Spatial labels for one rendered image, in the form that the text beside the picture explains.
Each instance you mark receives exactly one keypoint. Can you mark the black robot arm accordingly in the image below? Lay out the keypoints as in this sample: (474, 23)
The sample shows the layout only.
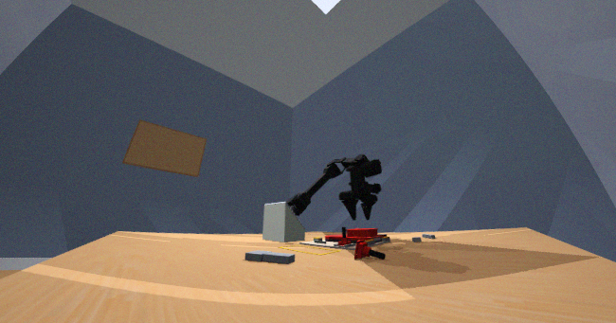
(359, 167)

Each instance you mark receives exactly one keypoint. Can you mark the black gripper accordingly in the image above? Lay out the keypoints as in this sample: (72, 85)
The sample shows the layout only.
(352, 197)

